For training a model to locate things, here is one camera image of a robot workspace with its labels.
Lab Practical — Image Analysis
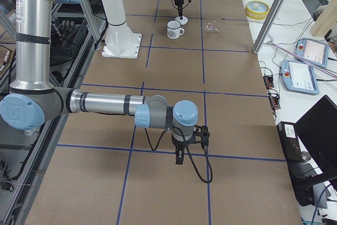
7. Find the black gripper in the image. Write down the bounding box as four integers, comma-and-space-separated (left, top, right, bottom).
174, 0, 184, 17
171, 137, 189, 165

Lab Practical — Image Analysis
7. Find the clear glass funnel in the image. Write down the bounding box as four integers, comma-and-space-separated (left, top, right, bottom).
204, 20, 220, 33

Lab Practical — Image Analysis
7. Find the white enamel mug blue rim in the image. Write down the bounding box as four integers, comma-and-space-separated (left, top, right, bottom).
166, 20, 185, 40

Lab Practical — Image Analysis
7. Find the yellow tape roll with plate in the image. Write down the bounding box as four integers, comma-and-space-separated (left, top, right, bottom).
245, 1, 270, 20

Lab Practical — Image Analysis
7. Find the orange relay board near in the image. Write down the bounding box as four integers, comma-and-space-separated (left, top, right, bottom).
267, 89, 281, 110

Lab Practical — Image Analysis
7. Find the orange relay board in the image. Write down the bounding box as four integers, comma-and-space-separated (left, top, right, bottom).
267, 89, 281, 110
263, 67, 274, 89

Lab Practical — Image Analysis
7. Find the black computer box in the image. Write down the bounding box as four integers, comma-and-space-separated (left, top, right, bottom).
276, 121, 303, 163

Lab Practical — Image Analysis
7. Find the orange relay board far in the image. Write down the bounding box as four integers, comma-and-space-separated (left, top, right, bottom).
263, 67, 274, 89

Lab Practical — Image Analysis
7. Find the reacher grabber stick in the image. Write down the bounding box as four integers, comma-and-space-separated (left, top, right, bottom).
266, 41, 337, 79

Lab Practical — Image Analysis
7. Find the near teach pendant tablet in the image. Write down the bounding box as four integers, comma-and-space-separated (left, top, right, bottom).
281, 60, 320, 95

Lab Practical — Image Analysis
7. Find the teach pendant tablet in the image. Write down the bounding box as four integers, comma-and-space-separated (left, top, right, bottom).
295, 38, 329, 68
281, 60, 320, 95

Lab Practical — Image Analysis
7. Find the black monitor on stand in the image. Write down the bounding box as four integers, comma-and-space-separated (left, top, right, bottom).
292, 95, 336, 207

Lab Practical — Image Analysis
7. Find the far teach pendant tablet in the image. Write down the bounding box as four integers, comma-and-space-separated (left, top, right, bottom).
295, 38, 329, 68

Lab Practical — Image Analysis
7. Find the wooden beam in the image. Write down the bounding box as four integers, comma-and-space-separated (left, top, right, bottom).
310, 0, 337, 37

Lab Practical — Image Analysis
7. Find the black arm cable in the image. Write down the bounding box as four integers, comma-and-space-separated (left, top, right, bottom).
143, 126, 213, 184

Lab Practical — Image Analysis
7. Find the aluminium frame post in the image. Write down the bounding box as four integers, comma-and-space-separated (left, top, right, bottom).
252, 0, 285, 54

